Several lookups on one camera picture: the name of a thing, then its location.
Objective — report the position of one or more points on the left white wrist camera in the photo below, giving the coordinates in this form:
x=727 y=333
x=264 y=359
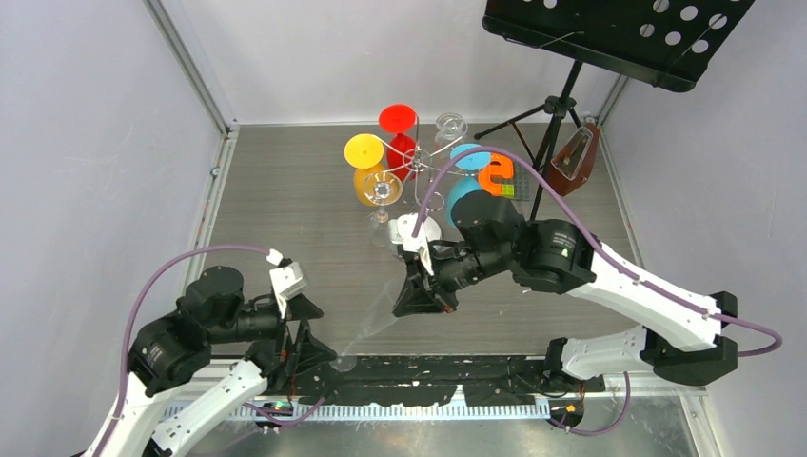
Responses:
x=288 y=280

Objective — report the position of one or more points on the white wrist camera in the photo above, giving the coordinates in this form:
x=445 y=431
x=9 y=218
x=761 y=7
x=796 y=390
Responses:
x=288 y=280
x=413 y=236

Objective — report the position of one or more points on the small clear glass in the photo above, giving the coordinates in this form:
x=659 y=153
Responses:
x=451 y=131

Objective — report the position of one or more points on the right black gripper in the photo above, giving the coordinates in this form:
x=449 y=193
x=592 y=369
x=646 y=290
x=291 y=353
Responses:
x=416 y=295

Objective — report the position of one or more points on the chrome wine glass rack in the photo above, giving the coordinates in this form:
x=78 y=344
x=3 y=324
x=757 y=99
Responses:
x=422 y=168

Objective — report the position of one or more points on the yellow wine glass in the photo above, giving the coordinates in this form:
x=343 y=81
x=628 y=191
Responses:
x=365 y=153

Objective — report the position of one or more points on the clear champagne flute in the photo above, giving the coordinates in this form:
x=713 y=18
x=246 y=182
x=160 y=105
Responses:
x=378 y=317

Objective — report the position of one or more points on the red wine glass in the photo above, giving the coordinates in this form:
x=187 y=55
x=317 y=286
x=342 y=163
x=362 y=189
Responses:
x=399 y=120

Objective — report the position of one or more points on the grey lego baseplate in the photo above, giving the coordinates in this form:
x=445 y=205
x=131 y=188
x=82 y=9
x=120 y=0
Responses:
x=522 y=180

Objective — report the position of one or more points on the orange letter e toy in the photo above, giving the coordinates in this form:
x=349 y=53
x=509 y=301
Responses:
x=492 y=176

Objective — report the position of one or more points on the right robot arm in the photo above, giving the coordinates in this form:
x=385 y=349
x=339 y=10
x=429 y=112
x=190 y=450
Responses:
x=677 y=333

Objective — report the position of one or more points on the clear wine glass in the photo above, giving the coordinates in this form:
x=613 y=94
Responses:
x=382 y=189

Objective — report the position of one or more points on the blue wine glass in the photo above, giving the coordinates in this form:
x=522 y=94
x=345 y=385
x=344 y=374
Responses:
x=470 y=166

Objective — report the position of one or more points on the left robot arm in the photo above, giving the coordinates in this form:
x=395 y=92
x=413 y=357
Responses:
x=169 y=351

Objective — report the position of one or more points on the brown wooden metronome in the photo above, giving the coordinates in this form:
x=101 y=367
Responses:
x=572 y=166

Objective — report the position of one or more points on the black music stand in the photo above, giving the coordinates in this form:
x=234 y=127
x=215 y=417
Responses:
x=666 y=44

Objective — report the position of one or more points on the green lego brick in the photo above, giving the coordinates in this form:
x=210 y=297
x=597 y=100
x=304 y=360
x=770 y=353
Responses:
x=507 y=190

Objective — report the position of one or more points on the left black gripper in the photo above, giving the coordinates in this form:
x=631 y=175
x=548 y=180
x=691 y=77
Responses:
x=307 y=349

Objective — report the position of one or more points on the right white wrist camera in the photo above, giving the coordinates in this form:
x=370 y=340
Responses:
x=413 y=236

